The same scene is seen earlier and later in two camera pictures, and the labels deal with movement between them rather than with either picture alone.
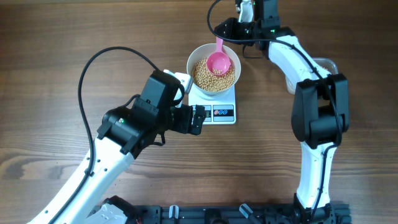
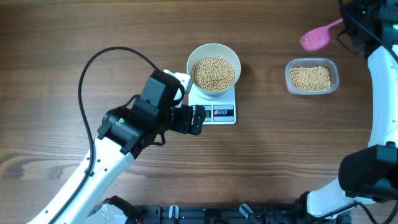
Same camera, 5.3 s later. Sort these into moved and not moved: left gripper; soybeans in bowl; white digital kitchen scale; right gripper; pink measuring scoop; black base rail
Moved: right gripper; pink measuring scoop
Not moved: white digital kitchen scale; left gripper; black base rail; soybeans in bowl
